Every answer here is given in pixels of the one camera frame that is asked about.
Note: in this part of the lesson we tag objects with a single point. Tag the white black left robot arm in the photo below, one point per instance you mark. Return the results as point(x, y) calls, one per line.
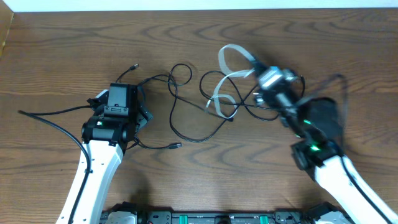
point(118, 115)

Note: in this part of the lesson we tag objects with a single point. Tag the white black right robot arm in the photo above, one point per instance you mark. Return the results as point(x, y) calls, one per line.
point(319, 119)

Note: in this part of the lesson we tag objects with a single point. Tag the brown cardboard side panel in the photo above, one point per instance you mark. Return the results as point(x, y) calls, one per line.
point(6, 18)

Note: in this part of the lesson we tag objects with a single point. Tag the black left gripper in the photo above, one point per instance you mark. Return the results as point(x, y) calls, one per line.
point(143, 115)

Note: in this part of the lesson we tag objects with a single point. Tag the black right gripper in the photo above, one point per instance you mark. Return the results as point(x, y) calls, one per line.
point(286, 76)

